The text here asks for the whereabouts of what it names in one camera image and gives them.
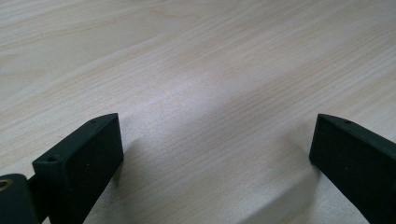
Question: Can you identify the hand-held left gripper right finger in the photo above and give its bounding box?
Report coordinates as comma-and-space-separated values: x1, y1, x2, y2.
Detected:
308, 113, 396, 224

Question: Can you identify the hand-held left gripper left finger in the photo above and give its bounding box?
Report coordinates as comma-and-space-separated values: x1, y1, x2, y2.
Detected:
32, 113, 124, 224

